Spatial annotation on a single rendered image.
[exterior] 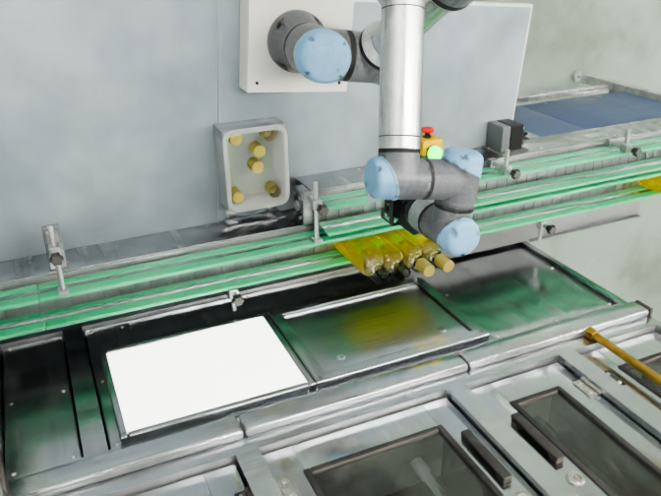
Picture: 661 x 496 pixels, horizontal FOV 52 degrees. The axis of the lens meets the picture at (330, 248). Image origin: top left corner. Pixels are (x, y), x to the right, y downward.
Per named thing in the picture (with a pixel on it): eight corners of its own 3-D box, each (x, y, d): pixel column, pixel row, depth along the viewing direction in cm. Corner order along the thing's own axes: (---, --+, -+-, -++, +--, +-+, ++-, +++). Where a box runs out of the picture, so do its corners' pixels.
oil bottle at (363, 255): (333, 247, 194) (368, 279, 177) (333, 229, 192) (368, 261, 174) (351, 243, 196) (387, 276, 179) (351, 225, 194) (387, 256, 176)
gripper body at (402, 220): (378, 217, 150) (405, 237, 140) (379, 179, 146) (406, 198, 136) (408, 210, 153) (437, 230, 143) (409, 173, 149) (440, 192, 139)
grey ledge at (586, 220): (388, 257, 216) (405, 272, 207) (388, 231, 212) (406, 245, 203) (617, 206, 250) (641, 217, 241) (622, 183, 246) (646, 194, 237)
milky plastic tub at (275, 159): (220, 203, 188) (229, 215, 181) (212, 123, 179) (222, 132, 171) (279, 193, 195) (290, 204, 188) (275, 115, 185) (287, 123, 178)
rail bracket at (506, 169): (483, 166, 206) (511, 180, 194) (485, 143, 202) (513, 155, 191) (495, 164, 207) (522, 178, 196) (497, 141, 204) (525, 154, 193)
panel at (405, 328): (100, 360, 167) (122, 449, 139) (98, 350, 166) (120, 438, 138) (419, 283, 200) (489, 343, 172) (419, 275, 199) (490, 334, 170)
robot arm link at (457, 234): (488, 217, 126) (478, 259, 130) (454, 197, 135) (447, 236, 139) (452, 217, 123) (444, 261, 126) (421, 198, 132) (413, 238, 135)
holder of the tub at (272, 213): (221, 219, 191) (230, 230, 185) (213, 124, 179) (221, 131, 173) (279, 210, 197) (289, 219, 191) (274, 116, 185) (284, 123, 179)
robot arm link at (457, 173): (440, 155, 119) (429, 215, 123) (495, 156, 123) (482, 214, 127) (420, 143, 126) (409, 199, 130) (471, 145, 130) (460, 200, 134)
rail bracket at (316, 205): (301, 232, 188) (320, 250, 177) (299, 174, 180) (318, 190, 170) (312, 230, 189) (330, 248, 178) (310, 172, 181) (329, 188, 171)
